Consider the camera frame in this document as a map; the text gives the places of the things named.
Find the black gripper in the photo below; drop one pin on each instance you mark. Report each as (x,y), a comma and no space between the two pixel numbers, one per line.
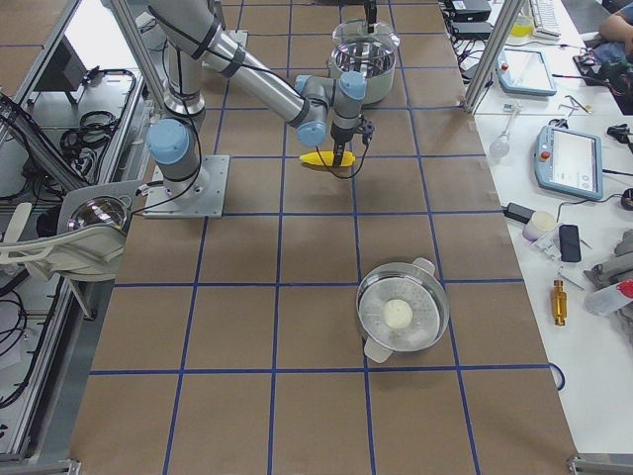
(340,135)

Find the glass pot lid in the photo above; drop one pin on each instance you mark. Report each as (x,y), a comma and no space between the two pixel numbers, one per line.
(360,29)

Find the yellow toy corn cob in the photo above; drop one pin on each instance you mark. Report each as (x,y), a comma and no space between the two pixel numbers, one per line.
(326,158)

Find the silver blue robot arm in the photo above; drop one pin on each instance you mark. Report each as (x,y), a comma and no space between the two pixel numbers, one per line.
(314,105)

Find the pale green cooking pot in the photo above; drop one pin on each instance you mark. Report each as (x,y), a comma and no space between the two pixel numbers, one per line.
(375,60)

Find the steel steamer pot with bun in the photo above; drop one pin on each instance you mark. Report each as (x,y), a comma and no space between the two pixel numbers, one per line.
(401,308)

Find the blue teach pendant far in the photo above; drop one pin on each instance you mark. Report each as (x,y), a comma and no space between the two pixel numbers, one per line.
(525,72)

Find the blue teach pendant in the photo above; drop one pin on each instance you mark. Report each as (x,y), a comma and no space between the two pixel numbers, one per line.
(525,72)
(568,162)

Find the black scissors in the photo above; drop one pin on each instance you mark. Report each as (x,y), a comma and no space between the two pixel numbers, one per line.
(560,123)

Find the black power adapter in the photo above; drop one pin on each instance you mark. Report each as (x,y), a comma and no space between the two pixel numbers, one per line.
(517,213)

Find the blue teach pendant near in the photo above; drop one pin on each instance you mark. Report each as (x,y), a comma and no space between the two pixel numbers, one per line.
(568,162)

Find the black smartphone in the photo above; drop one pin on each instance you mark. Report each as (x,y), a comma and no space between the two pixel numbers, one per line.
(570,245)

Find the spare glass lid on chair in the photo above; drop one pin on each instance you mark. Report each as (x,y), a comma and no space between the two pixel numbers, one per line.
(105,210)

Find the gold brass fitting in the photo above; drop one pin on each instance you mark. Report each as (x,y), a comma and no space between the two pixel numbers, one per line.
(558,300)

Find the aluminium frame post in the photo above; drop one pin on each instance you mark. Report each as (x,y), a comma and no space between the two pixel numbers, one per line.
(506,16)

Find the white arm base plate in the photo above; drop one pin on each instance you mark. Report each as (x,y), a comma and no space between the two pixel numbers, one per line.
(204,197)

